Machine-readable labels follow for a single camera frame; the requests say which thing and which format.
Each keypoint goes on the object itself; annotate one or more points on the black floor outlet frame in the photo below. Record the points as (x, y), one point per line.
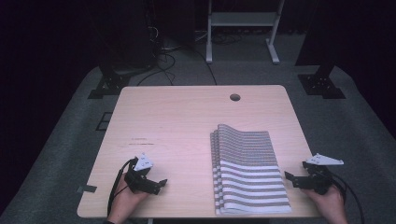
(104, 121)

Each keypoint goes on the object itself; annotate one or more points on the grey tape strip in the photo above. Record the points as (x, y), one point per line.
(86, 188)

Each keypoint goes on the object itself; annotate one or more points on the person's left hand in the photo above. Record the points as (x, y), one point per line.
(123, 205)

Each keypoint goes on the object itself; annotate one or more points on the white metal stand frame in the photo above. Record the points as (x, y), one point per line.
(243, 19)

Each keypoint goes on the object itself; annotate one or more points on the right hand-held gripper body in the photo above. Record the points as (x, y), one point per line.
(319, 182)

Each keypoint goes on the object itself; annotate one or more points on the grey white striped towel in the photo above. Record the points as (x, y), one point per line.
(249, 155)

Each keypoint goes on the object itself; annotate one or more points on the black metal stand base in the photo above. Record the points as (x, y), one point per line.
(109, 84)
(320, 84)

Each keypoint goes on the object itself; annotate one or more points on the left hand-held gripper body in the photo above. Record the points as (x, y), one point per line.
(138, 179)

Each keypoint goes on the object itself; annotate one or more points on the person's right hand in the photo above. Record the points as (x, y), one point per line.
(331, 207)

